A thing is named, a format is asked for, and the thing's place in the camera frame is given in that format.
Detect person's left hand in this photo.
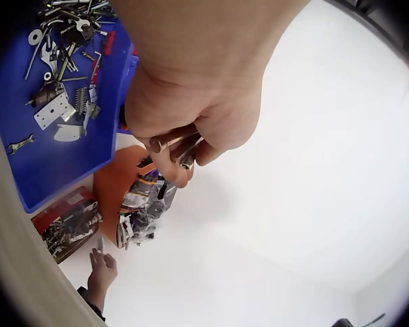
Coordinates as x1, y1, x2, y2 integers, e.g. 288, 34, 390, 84
112, 0, 311, 188

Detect person's right hand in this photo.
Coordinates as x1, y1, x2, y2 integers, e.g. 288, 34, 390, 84
87, 247, 119, 297

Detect person's left fingers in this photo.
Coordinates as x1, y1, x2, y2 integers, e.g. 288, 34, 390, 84
136, 131, 227, 188

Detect person's right fingers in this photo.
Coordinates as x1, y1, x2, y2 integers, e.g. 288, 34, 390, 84
90, 247, 116, 269

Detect chrome metal socket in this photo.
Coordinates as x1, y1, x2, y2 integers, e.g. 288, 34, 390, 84
172, 145, 205, 171

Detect brass-coloured metal socket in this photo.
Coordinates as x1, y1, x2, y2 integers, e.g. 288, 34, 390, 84
149, 131, 202, 154

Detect clear bag of packets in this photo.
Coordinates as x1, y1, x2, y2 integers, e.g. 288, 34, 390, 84
117, 171, 178, 251

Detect red box of screws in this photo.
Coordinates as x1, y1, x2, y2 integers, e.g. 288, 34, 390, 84
31, 186, 103, 265

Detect orange cardboard box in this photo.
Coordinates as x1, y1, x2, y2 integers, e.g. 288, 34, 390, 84
93, 145, 159, 248

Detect blue plastic tray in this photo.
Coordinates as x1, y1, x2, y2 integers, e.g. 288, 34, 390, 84
0, 0, 139, 214

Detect curved metal plate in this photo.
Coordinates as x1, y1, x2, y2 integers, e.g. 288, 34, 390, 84
53, 123, 88, 142

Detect perforated flat metal plate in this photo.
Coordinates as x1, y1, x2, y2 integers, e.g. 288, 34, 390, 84
33, 95, 77, 130

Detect small open-end wrench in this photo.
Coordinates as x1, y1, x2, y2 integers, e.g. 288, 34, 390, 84
8, 134, 36, 156

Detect red plastic part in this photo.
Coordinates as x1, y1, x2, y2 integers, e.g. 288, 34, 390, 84
102, 30, 117, 56

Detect pile of metal hardware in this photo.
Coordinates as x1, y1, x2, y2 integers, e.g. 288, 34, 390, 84
24, 0, 119, 120

